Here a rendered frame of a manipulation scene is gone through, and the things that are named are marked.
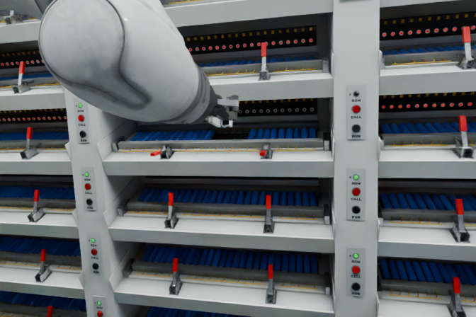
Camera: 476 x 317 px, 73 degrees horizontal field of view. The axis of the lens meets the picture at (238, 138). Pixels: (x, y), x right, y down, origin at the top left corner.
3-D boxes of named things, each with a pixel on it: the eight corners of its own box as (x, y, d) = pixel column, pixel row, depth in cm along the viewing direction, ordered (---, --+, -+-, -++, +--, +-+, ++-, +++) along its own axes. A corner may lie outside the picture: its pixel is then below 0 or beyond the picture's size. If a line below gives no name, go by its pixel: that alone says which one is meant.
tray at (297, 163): (333, 177, 76) (334, 141, 72) (105, 175, 89) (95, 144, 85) (328, 140, 94) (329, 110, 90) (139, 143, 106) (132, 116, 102)
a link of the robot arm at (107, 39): (221, 99, 37) (174, 8, 39) (161, 51, 22) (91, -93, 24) (143, 142, 39) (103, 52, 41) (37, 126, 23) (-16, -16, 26)
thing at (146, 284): (334, 325, 80) (336, 286, 74) (117, 303, 93) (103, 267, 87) (329, 262, 98) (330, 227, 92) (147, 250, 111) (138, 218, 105)
